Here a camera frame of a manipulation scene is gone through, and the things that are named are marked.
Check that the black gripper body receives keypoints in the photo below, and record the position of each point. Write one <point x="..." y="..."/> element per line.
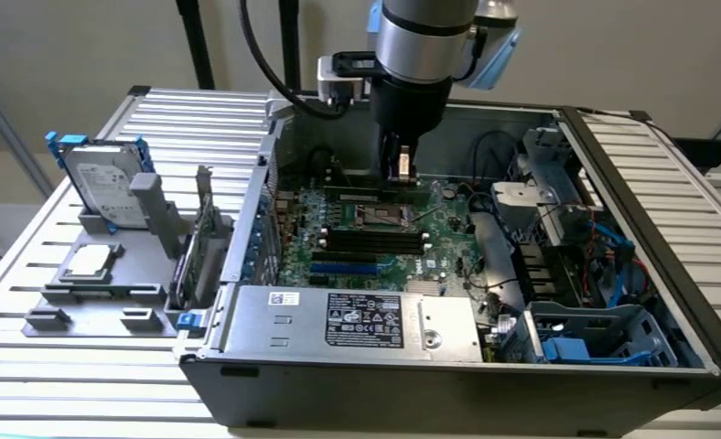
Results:
<point x="405" y="107"/>

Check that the green RAM stick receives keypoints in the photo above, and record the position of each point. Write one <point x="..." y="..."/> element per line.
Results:
<point x="375" y="193"/>

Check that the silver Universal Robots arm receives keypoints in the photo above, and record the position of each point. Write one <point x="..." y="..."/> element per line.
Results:
<point x="417" y="41"/>

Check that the black RAM slots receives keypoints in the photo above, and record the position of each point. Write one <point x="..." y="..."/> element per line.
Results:
<point x="375" y="240"/>

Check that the blue expansion slot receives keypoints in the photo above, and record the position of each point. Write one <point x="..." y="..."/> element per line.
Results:
<point x="343" y="268"/>

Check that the CPU socket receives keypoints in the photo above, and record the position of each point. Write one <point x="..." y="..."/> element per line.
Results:
<point x="379" y="214"/>

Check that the green motherboard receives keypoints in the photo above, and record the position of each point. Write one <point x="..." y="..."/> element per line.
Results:
<point x="372" y="238"/>

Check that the silver power supply unit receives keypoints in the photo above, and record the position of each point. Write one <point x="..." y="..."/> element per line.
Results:
<point x="341" y="322"/>

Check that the black stand pole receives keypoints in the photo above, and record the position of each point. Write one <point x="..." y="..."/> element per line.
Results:
<point x="196" y="43"/>

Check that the hard disk in blue carrier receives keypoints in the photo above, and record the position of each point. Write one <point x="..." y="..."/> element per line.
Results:
<point x="104" y="187"/>

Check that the black box on table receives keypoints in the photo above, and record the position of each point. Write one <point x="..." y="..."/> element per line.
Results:
<point x="699" y="151"/>

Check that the blue plastic drive bay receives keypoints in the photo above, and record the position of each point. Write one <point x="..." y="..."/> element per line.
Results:
<point x="598" y="334"/>

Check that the open black PC case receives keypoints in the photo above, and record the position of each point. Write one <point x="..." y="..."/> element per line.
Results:
<point x="433" y="388"/>

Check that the grey parts rack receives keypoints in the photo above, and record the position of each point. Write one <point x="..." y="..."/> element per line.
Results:
<point x="109" y="270"/>

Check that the silver CPU chip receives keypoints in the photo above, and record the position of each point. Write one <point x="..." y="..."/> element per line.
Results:
<point x="91" y="263"/>

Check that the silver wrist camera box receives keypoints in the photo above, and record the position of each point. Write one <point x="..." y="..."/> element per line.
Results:
<point x="339" y="73"/>

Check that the graphics card with metal bracket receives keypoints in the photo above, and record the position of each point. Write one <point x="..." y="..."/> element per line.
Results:
<point x="197" y="242"/>

